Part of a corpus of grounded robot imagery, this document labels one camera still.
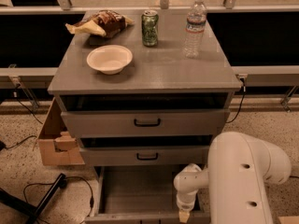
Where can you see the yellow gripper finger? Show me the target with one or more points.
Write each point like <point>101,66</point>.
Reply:
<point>183,216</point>

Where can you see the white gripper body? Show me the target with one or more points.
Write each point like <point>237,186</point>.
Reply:
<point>185,205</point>

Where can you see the grey bottom drawer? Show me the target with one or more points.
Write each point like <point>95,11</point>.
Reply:
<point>136,195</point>

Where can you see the grey drawer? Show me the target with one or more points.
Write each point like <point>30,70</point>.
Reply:
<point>136,195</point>
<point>120,156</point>
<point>90,124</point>

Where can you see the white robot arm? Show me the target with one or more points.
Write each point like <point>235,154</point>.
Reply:
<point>238,167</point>

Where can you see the grey middle drawer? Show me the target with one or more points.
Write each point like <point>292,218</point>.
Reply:
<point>120,156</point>

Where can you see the grey top drawer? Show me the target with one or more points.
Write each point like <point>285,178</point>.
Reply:
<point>90,124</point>

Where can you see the grey drawer cabinet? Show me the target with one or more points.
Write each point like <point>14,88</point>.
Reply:
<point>158,78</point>

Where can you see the cardboard box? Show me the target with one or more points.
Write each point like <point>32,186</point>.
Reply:
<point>56,145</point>

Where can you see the white paper bowl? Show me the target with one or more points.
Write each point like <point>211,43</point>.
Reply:
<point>110,59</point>

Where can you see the clear plastic water bottle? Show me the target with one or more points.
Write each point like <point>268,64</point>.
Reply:
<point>195,27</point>

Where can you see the green soda can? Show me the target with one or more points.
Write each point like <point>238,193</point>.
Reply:
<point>149,23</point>

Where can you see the brown yellow chip bag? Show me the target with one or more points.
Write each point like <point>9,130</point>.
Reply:
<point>105,23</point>

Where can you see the metal window rail frame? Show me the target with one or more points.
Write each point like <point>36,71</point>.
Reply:
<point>259,38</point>

